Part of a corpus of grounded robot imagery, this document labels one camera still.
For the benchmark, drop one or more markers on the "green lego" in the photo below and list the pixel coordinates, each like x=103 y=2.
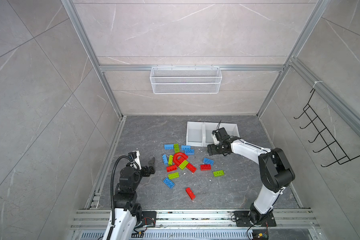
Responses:
x=170 y=161
x=219 y=173
x=183 y=165
x=176 y=148
x=173 y=175

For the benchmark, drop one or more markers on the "green lego top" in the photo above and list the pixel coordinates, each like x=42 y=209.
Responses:
x=176 y=148

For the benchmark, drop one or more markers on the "black wire hook rack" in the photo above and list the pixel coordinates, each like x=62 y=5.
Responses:
x=323 y=133

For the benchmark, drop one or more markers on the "white wire mesh basket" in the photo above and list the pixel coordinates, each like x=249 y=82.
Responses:
x=186 y=80

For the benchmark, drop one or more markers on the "red arch lego piece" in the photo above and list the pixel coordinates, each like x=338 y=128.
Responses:
x=179 y=158

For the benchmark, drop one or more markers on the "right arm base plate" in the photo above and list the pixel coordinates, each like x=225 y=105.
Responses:
x=250 y=218

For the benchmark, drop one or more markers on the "blue lego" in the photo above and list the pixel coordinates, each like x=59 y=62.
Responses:
x=207 y=161
x=185 y=147
x=165 y=160
x=168 y=183
x=189 y=152
x=169 y=146

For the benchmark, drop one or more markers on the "green lego under arch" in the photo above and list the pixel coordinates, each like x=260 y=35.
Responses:
x=183 y=165

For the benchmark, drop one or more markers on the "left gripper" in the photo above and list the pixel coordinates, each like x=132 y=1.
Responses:
x=151 y=166

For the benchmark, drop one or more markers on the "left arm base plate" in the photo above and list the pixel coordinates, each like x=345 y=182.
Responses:
x=147 y=219

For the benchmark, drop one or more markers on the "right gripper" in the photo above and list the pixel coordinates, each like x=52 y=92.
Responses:
x=211 y=149

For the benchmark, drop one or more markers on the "white three-compartment bin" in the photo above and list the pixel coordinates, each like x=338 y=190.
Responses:
x=199 y=134

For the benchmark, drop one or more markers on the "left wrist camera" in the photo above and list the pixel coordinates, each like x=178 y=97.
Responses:
x=135 y=160

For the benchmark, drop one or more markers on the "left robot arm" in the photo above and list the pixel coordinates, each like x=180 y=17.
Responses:
x=126 y=214

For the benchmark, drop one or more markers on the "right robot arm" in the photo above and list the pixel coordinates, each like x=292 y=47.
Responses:
x=276 y=172

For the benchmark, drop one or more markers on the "red lego bottom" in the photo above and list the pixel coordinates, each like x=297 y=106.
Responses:
x=190 y=193

